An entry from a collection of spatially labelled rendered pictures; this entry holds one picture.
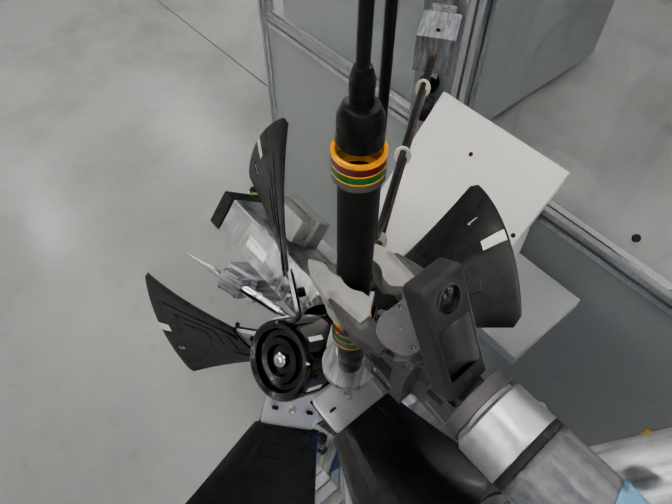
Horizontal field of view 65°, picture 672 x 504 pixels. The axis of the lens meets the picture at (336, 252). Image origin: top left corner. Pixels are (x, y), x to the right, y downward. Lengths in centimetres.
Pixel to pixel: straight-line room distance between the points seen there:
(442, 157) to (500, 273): 36
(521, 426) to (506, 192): 52
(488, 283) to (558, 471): 26
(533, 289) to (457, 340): 93
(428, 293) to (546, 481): 16
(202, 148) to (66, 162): 70
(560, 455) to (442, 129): 64
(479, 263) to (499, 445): 27
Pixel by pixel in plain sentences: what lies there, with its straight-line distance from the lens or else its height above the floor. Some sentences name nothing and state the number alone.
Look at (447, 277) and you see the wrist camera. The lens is 41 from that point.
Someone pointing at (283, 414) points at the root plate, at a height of 111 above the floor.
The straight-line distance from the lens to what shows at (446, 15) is 107.
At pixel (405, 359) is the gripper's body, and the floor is 151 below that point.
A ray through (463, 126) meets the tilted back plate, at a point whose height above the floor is 134.
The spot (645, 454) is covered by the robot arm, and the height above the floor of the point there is 143.
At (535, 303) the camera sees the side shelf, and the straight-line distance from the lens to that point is 134.
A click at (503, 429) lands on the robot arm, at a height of 151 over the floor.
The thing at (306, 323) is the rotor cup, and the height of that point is 125.
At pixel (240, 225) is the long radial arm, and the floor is 112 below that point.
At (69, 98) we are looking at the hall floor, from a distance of 360.
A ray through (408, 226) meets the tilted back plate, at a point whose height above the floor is 119.
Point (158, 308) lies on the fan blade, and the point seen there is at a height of 108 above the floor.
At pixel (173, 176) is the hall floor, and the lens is 287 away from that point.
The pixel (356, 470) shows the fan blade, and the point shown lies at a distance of 77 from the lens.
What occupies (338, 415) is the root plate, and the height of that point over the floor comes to 119.
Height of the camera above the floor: 192
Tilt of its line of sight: 52 degrees down
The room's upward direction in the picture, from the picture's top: straight up
